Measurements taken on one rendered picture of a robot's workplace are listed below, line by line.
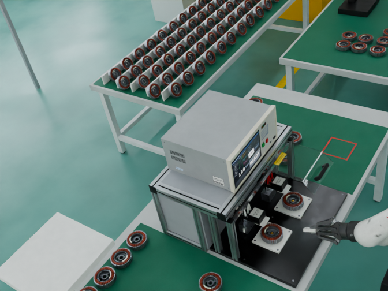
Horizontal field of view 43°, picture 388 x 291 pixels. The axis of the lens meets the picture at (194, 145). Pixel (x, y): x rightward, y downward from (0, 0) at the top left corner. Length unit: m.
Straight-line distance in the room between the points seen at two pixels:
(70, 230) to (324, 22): 2.88
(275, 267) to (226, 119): 0.74
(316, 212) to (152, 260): 0.88
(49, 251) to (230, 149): 0.89
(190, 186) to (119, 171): 1.96
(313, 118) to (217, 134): 1.09
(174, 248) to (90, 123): 2.56
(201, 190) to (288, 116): 1.15
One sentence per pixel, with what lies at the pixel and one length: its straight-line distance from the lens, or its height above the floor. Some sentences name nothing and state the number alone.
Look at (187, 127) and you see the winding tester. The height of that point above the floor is 1.32.
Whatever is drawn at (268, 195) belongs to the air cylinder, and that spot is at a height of 0.82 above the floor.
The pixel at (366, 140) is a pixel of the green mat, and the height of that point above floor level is 0.75.
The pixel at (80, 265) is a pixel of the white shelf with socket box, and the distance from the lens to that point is 2.08.
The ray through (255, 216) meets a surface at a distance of 2.43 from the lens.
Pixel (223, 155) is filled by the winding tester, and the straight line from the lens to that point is 2.17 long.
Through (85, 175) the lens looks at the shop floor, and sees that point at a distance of 4.34.
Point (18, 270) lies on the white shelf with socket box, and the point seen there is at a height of 1.20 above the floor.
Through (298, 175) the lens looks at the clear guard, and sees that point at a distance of 2.41.
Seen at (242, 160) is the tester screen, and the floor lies 1.24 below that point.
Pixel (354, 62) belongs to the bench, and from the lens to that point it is 3.79.
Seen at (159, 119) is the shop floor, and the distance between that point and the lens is 4.70.
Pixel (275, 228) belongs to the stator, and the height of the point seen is 0.81.
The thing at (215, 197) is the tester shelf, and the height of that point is 1.11.
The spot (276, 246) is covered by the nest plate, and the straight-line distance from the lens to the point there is 2.49.
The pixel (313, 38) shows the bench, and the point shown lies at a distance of 4.10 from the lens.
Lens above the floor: 2.76
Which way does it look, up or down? 40 degrees down
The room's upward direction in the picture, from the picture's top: 12 degrees counter-clockwise
